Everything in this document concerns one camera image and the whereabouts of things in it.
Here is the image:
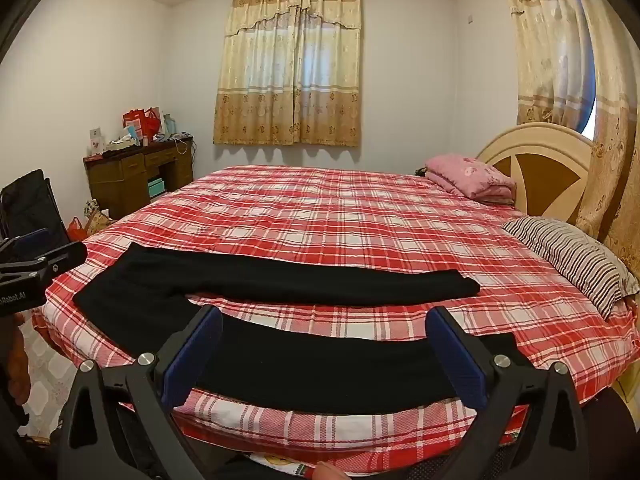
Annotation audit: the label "beige patterned window curtain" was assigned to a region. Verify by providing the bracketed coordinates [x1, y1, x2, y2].
[213, 0, 363, 148]

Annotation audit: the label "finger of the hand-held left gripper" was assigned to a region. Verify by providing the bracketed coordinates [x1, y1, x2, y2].
[0, 241, 88, 288]
[0, 228, 51, 264]

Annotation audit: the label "bed with red plaid sheet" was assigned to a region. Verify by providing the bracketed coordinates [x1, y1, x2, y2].
[32, 165, 640, 461]

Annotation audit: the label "brown wooden desk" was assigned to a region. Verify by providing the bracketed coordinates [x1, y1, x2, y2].
[83, 135, 195, 221]

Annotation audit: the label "person's right hand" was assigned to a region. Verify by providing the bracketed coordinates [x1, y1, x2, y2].
[314, 461, 354, 480]

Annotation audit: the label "red gift bag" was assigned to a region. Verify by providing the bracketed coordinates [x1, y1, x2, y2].
[123, 107, 164, 147]

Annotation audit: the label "beige wooden headboard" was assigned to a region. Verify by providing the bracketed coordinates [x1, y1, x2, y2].
[475, 122, 595, 226]

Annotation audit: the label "black suitcase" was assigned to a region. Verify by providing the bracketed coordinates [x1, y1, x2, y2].
[0, 169, 70, 252]

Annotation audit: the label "striped pillow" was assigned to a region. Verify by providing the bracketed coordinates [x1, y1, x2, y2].
[501, 216, 640, 321]

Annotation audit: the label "long beige patterned curtain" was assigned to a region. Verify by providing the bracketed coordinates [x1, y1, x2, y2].
[497, 0, 640, 281]

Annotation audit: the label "black pants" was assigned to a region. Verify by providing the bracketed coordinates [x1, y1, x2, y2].
[72, 241, 521, 415]

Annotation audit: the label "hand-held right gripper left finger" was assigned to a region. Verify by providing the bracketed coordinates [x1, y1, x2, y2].
[57, 305, 224, 480]

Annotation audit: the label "pink folded blanket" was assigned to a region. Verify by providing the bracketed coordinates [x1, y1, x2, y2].
[424, 153, 517, 206]

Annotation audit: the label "floral patterned bag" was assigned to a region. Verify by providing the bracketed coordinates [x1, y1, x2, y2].
[84, 200, 117, 235]

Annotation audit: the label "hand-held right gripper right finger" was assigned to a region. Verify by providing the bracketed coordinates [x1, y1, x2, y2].
[426, 306, 591, 480]

